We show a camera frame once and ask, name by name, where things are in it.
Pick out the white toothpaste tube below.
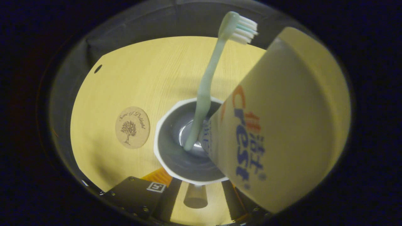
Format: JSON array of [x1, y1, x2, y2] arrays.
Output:
[[198, 27, 351, 214]]

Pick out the pale green toothbrush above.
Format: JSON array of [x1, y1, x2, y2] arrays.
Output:
[[183, 11, 259, 152]]

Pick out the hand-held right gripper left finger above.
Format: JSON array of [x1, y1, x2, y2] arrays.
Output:
[[102, 167, 182, 222]]

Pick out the round cork coaster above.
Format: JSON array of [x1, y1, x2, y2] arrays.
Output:
[[115, 106, 150, 149]]

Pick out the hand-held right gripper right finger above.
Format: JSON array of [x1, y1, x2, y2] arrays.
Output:
[[221, 180, 274, 225]]

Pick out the white cup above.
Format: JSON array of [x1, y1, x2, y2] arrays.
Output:
[[153, 97, 230, 209]]

